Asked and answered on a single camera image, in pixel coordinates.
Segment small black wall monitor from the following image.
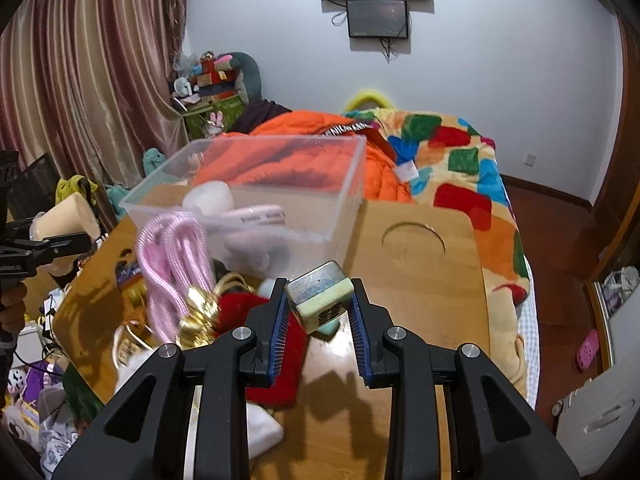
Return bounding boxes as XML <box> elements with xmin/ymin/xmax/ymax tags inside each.
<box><xmin>346</xmin><ymin>0</ymin><xmax>410</xmax><ymax>40</ymax></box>

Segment yellow ring cushion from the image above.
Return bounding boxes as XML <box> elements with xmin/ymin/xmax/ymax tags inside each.
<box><xmin>342</xmin><ymin>89</ymin><xmax>398</xmax><ymax>113</ymax></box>

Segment pink clog shoe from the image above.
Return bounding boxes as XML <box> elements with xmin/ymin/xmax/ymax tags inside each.
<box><xmin>575</xmin><ymin>329</ymin><xmax>600</xmax><ymax>372</ymax></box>

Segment pink brown curtain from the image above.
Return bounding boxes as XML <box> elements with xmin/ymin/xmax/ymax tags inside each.
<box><xmin>0</xmin><ymin>0</ymin><xmax>196</xmax><ymax>221</ymax></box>

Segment yellow green plush toy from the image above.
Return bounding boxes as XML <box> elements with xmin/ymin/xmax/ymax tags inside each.
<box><xmin>55</xmin><ymin>175</ymin><xmax>98</xmax><ymax>206</ymax></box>

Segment teal plush toy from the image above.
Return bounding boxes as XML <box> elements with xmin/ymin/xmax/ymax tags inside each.
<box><xmin>142</xmin><ymin>147</ymin><xmax>167</xmax><ymax>177</ymax></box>

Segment pink rope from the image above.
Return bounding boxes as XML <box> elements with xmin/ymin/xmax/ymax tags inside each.
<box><xmin>136</xmin><ymin>212</ymin><xmax>217</xmax><ymax>341</ymax></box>

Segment green storage box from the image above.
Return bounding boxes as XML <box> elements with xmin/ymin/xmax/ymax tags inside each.
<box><xmin>182</xmin><ymin>95</ymin><xmax>246</xmax><ymax>141</ymax></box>

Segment black mesh chair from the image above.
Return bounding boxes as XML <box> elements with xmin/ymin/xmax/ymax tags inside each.
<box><xmin>7</xmin><ymin>152</ymin><xmax>68</xmax><ymax>221</ymax></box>

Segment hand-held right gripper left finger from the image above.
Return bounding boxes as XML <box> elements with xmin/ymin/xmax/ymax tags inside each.
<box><xmin>51</xmin><ymin>277</ymin><xmax>301</xmax><ymax>480</ymax></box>

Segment clear plastic box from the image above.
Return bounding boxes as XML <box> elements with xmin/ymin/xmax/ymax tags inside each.
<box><xmin>118</xmin><ymin>135</ymin><xmax>368</xmax><ymax>273</ymax></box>

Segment blue yellow label packet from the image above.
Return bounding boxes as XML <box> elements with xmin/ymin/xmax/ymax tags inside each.
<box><xmin>116</xmin><ymin>260</ymin><xmax>145</xmax><ymax>295</ymax></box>

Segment orange jacket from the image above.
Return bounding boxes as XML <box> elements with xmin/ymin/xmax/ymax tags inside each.
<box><xmin>192</xmin><ymin>110</ymin><xmax>417</xmax><ymax>206</ymax></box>

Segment white round jar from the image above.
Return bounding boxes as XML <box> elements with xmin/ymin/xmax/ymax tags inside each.
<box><xmin>182</xmin><ymin>181</ymin><xmax>235</xmax><ymax>213</ymax></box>

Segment wooden door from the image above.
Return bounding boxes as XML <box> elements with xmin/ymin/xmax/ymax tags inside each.
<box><xmin>585</xmin><ymin>10</ymin><xmax>640</xmax><ymax>291</ymax></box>

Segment white drawer cabinet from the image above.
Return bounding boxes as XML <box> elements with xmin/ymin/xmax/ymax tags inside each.
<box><xmin>552</xmin><ymin>367</ymin><xmax>640</xmax><ymax>478</ymax></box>

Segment beige cylinder roll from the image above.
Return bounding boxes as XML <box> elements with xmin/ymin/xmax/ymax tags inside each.
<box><xmin>30</xmin><ymin>191</ymin><xmax>102</xmax><ymax>241</ymax></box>

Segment pile of plush toys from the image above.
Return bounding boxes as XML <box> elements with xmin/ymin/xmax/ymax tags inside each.
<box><xmin>172</xmin><ymin>50</ymin><xmax>236</xmax><ymax>103</ymax></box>

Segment dark maroon cloth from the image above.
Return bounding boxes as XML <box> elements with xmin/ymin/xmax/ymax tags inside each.
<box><xmin>230</xmin><ymin>100</ymin><xmax>293</xmax><ymax>136</ymax></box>

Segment person's left hand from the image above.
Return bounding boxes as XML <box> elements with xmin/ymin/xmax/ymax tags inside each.
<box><xmin>0</xmin><ymin>285</ymin><xmax>27</xmax><ymax>347</ymax></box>

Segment gold bells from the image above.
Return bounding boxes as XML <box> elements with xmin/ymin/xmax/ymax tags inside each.
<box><xmin>175</xmin><ymin>287</ymin><xmax>226</xmax><ymax>350</ymax></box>

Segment white pink printed tube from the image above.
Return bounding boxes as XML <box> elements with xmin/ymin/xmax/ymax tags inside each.
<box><xmin>220</xmin><ymin>203</ymin><xmax>287</xmax><ymax>233</ymax></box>

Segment pale green tube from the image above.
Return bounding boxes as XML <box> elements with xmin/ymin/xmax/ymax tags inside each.
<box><xmin>257</xmin><ymin>280</ymin><xmax>344</xmax><ymax>342</ymax></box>

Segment green metal block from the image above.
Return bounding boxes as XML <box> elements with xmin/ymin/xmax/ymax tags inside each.
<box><xmin>284</xmin><ymin>260</ymin><xmax>357</xmax><ymax>335</ymax></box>

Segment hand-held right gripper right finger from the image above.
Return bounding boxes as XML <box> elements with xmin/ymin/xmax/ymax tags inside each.
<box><xmin>348</xmin><ymin>278</ymin><xmax>577</xmax><ymax>480</ymax></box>

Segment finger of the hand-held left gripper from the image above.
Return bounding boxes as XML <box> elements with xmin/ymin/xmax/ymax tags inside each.
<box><xmin>30</xmin><ymin>232</ymin><xmax>102</xmax><ymax>263</ymax></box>

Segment red plush cloth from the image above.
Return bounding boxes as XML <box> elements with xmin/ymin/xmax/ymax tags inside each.
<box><xmin>215</xmin><ymin>292</ymin><xmax>311</xmax><ymax>406</ymax></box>

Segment colourful patchwork blanket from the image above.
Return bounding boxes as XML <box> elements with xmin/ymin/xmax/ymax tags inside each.
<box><xmin>345</xmin><ymin>107</ymin><xmax>538</xmax><ymax>411</ymax></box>

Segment wooden desk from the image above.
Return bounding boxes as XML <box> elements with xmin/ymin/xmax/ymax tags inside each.
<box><xmin>52</xmin><ymin>200</ymin><xmax>493</xmax><ymax>480</ymax></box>

